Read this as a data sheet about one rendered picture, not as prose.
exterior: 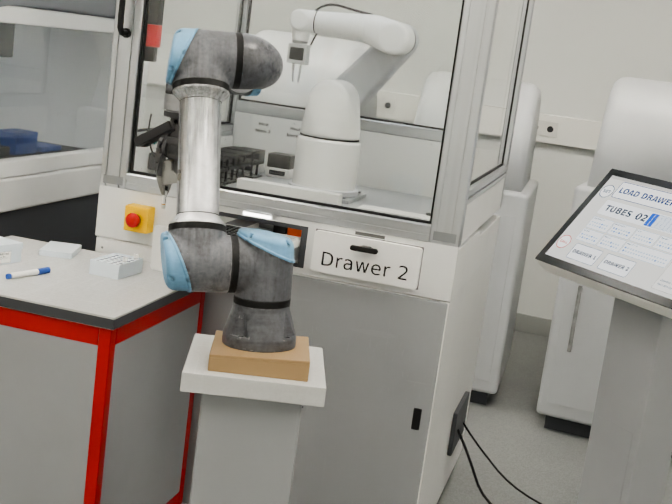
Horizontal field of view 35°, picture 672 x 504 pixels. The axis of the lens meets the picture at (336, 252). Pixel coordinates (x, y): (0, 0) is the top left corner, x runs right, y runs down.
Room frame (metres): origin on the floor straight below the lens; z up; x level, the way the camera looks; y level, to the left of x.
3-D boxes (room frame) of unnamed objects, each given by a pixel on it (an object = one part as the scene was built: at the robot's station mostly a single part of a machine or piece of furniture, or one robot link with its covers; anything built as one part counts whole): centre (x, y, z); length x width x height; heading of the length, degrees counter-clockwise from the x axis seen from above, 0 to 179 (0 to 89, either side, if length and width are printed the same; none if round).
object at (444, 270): (3.29, 0.07, 0.87); 1.02 x 0.95 x 0.14; 76
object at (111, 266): (2.70, 0.56, 0.78); 0.12 x 0.08 x 0.04; 163
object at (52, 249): (2.85, 0.75, 0.77); 0.13 x 0.09 x 0.02; 3
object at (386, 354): (3.29, 0.06, 0.40); 1.03 x 0.95 x 0.80; 76
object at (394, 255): (2.75, -0.08, 0.87); 0.29 x 0.02 x 0.11; 76
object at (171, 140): (2.70, 0.43, 1.13); 0.09 x 0.08 x 0.12; 70
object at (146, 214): (2.89, 0.55, 0.88); 0.07 x 0.05 x 0.07; 76
